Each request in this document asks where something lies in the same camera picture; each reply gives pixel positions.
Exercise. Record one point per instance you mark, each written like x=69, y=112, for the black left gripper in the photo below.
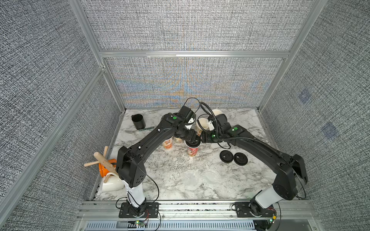
x=192, y=137

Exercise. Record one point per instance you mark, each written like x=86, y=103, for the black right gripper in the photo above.
x=205, y=137

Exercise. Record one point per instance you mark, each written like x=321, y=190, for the red milk tea paper cup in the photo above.
x=192, y=151

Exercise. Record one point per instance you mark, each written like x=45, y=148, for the black plastic cup lid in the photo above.
x=240, y=159
x=193, y=144
x=226, y=156

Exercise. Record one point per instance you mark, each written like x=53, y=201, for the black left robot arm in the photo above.
x=171, y=120

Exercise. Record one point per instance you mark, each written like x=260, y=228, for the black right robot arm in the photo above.
x=290, y=171

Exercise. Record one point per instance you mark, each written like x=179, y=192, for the middle yellow paper cup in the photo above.
x=202, y=125

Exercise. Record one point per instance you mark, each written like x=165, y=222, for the black cylindrical cup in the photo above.
x=138, y=121

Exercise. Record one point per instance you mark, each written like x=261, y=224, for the white mug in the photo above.
x=112, y=182

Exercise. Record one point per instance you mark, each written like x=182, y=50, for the wooden mug tree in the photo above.
x=101, y=159

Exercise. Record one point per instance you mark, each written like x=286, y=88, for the orange mug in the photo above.
x=104, y=171

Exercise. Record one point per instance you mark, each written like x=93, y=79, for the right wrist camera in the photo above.
x=218, y=122

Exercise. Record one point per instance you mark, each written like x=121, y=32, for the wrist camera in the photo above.
x=187, y=116
x=218, y=122

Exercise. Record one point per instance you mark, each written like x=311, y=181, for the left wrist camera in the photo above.
x=187, y=116

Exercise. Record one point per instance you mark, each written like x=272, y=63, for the fork with teal handle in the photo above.
x=140, y=130

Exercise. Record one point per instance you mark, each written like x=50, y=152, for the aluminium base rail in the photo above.
x=197, y=215

